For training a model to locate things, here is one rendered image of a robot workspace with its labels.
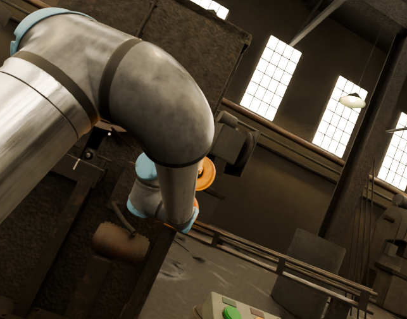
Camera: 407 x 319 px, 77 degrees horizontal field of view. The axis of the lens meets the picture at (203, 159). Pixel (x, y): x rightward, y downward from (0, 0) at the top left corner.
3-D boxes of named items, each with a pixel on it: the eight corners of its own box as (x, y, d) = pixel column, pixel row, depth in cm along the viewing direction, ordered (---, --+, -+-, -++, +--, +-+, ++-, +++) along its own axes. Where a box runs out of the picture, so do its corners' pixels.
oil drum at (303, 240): (262, 287, 329) (288, 222, 338) (300, 302, 338) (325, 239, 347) (285, 312, 271) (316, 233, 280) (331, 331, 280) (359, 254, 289)
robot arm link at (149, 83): (241, 57, 30) (201, 211, 91) (149, 20, 32) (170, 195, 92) (197, 130, 25) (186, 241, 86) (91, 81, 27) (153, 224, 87)
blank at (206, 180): (190, 153, 118) (187, 150, 115) (220, 161, 112) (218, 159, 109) (178, 185, 116) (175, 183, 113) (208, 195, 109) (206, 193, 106)
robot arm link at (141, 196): (149, 225, 82) (163, 191, 80) (118, 209, 84) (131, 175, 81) (160, 215, 91) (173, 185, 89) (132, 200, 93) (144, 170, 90)
